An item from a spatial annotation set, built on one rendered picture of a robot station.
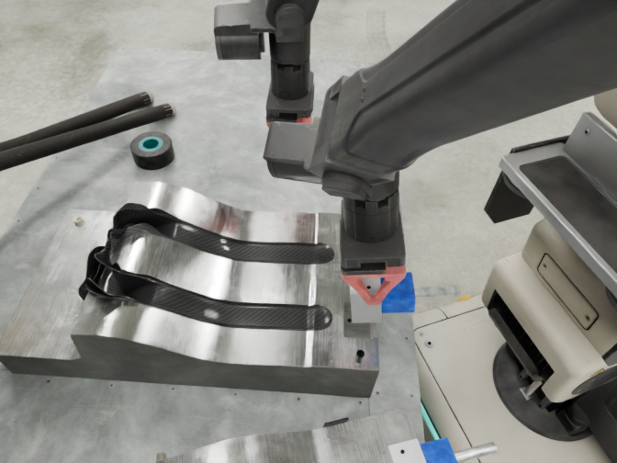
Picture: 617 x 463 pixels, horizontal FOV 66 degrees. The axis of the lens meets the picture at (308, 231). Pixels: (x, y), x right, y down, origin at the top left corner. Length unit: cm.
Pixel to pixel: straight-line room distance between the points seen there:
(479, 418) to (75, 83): 248
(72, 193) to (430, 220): 143
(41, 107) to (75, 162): 174
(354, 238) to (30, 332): 46
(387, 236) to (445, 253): 143
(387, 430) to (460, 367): 74
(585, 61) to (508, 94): 4
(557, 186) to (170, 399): 58
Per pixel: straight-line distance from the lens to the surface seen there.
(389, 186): 45
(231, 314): 66
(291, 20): 60
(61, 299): 76
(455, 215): 207
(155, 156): 97
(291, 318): 65
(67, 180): 102
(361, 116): 30
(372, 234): 48
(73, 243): 82
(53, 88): 291
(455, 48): 22
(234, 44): 67
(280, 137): 45
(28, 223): 97
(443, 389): 131
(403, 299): 57
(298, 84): 70
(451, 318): 142
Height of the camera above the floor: 144
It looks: 50 degrees down
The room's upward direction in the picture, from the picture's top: 3 degrees clockwise
